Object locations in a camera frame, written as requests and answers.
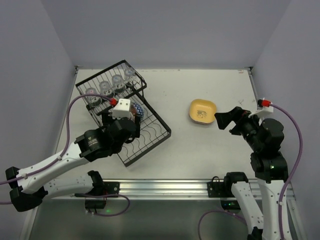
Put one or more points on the blue patterned bowl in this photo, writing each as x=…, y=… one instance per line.
x=137, y=110

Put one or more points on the aluminium mounting rail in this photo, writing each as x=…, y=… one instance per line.
x=139, y=189

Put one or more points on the brown panda square plate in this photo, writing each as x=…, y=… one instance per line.
x=201, y=122

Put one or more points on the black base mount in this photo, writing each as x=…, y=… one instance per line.
x=100, y=194
x=216, y=189

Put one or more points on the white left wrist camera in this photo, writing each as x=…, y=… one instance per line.
x=122, y=109

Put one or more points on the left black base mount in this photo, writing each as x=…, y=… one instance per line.
x=100, y=194

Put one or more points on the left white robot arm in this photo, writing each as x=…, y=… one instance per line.
x=42, y=181

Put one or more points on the black wire dish rack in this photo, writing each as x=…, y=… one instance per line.
x=153, y=131

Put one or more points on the clear glass cup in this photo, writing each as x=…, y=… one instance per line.
x=93, y=100
x=129, y=77
x=106, y=89
x=118, y=83

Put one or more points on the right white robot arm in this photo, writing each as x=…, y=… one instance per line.
x=269, y=221

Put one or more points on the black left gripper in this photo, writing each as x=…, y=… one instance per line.
x=136, y=126

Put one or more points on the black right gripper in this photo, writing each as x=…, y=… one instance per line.
x=236, y=120

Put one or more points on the yellow square plate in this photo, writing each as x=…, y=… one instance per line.
x=201, y=109

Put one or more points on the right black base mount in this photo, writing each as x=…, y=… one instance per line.
x=216, y=189

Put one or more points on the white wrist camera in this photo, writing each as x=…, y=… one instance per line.
x=264, y=108
x=122, y=109

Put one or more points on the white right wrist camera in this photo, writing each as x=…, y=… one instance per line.
x=264, y=108

